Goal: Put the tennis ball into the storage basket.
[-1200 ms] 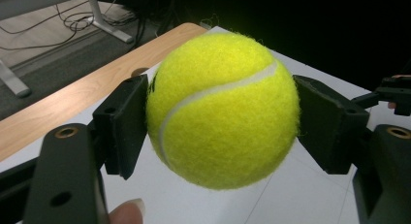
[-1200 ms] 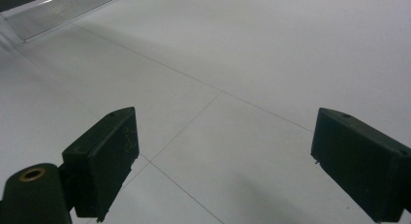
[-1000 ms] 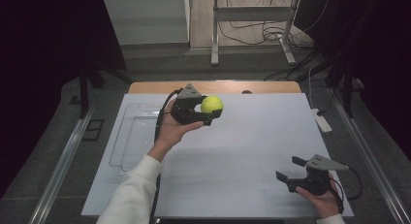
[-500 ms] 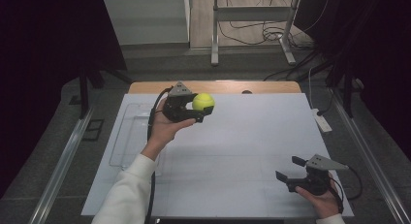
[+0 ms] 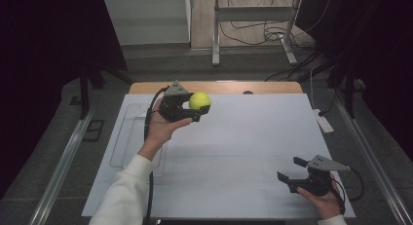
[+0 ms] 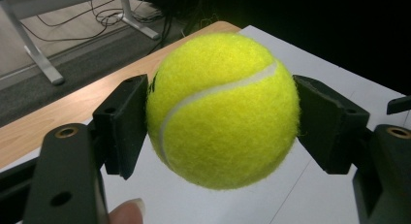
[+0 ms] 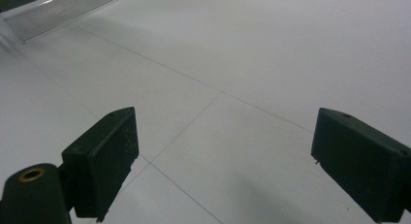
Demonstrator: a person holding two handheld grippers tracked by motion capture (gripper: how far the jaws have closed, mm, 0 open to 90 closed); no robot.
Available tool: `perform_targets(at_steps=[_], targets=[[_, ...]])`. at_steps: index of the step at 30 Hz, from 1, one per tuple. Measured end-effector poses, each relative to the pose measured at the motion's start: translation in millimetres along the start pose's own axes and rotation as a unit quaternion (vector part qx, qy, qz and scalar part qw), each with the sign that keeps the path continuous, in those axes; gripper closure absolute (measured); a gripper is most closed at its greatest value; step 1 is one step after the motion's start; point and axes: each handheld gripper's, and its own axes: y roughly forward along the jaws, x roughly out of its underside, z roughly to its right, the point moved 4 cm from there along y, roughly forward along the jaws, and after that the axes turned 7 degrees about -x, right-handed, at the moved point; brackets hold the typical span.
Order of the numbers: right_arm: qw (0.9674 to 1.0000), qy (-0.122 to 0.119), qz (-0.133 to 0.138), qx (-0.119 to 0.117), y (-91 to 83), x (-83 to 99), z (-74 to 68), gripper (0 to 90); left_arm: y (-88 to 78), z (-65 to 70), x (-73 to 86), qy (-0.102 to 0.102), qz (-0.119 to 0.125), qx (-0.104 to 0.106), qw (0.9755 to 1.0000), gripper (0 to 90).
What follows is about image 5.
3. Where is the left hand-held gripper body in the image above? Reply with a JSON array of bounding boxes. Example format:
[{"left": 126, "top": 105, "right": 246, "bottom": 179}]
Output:
[{"left": 158, "top": 81, "right": 195, "bottom": 124}]

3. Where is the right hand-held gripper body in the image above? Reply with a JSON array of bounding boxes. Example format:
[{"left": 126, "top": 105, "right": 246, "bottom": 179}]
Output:
[{"left": 286, "top": 154, "right": 352, "bottom": 198}]

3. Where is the yellow tennis ball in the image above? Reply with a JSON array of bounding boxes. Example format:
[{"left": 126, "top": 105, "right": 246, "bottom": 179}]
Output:
[{"left": 188, "top": 92, "right": 212, "bottom": 111}]

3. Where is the clear plastic container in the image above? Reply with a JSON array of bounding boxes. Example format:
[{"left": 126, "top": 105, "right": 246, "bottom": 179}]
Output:
[{"left": 109, "top": 102, "right": 169, "bottom": 179}]

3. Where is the person's right hand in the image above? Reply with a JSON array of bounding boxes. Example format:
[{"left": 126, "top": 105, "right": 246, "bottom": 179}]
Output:
[{"left": 296, "top": 173, "right": 345, "bottom": 220}]

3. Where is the person's left hand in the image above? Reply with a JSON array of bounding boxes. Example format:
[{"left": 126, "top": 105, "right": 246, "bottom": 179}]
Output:
[{"left": 137, "top": 97, "right": 194, "bottom": 161}]

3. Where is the wooden table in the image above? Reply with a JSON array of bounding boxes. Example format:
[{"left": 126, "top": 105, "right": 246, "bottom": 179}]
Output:
[{"left": 129, "top": 81, "right": 304, "bottom": 95}]

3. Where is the white power strip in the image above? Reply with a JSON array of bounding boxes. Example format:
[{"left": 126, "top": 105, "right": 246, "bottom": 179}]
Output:
[{"left": 312, "top": 108, "right": 335, "bottom": 134}]

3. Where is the white board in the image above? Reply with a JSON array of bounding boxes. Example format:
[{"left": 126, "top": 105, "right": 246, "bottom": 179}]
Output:
[{"left": 81, "top": 93, "right": 357, "bottom": 219}]

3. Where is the black metal stand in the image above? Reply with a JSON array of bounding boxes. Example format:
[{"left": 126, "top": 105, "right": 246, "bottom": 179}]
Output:
[
  {"left": 78, "top": 67, "right": 105, "bottom": 121},
  {"left": 327, "top": 68, "right": 358, "bottom": 119}
]

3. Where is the white cabinet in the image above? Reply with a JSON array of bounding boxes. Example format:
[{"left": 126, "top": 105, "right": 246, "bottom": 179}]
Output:
[{"left": 103, "top": 0, "right": 193, "bottom": 47}]

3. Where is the black curtain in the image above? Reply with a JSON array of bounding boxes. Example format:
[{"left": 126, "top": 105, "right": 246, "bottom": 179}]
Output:
[
  {"left": 0, "top": 0, "right": 129, "bottom": 200},
  {"left": 295, "top": 0, "right": 413, "bottom": 151}
]

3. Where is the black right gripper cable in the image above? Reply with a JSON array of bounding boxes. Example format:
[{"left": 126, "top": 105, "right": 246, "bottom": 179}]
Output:
[{"left": 330, "top": 168, "right": 365, "bottom": 216}]

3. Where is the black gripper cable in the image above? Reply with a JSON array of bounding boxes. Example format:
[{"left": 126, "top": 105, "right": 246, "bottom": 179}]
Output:
[
  {"left": 330, "top": 168, "right": 365, "bottom": 216},
  {"left": 143, "top": 87, "right": 170, "bottom": 225}
]

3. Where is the aluminium rail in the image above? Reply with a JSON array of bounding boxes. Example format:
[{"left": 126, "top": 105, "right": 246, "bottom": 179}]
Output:
[
  {"left": 28, "top": 109, "right": 95, "bottom": 225},
  {"left": 330, "top": 88, "right": 413, "bottom": 225}
]

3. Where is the white power cable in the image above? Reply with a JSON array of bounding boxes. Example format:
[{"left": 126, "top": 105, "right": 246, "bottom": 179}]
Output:
[{"left": 309, "top": 67, "right": 319, "bottom": 111}]

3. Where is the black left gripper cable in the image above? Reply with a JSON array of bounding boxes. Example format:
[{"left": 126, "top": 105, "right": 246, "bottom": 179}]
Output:
[{"left": 143, "top": 87, "right": 170, "bottom": 225}]

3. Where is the white desk frame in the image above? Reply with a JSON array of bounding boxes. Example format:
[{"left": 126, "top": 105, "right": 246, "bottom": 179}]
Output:
[{"left": 211, "top": 0, "right": 305, "bottom": 67}]

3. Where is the tangle of black floor cables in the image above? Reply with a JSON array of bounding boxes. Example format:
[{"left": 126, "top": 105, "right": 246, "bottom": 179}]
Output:
[{"left": 218, "top": 0, "right": 329, "bottom": 83}]

